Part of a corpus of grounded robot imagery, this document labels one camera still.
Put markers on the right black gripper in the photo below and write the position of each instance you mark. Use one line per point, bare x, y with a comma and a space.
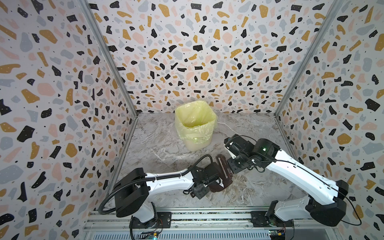
235, 163

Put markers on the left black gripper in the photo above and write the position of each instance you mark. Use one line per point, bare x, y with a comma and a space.
202, 194

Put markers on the dark brown plastic dustpan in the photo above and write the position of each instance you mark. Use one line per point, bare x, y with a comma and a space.
222, 181

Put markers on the brown cartoon face hand broom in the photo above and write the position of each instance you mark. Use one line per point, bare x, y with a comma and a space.
223, 163

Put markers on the cream bin with green bag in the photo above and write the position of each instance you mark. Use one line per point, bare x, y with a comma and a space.
195, 123

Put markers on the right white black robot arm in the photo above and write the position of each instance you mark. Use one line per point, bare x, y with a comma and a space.
324, 199

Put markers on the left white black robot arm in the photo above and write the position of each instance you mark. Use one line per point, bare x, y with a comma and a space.
133, 200

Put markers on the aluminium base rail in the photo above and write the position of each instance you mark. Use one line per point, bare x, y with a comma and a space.
206, 223

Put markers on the right aluminium corner post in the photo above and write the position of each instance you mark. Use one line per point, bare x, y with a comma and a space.
331, 14

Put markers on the aluminium corner post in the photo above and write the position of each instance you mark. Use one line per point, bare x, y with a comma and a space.
331, 14
84, 5

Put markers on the left aluminium corner post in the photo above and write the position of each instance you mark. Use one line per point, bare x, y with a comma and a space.
84, 5

